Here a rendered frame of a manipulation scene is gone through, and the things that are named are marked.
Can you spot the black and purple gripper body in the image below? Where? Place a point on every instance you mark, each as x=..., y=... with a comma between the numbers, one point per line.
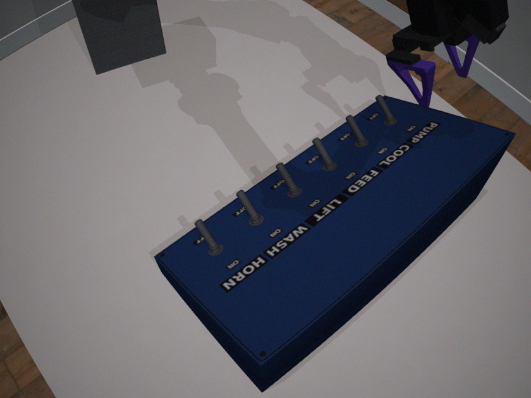
x=408, y=39

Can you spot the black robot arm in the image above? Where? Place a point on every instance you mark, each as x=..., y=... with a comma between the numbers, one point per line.
x=485, y=19

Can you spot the dark blue switch console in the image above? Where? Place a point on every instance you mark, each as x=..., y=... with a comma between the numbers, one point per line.
x=277, y=271

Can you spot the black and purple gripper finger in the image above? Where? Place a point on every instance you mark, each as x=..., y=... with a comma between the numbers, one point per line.
x=472, y=47
x=426, y=70

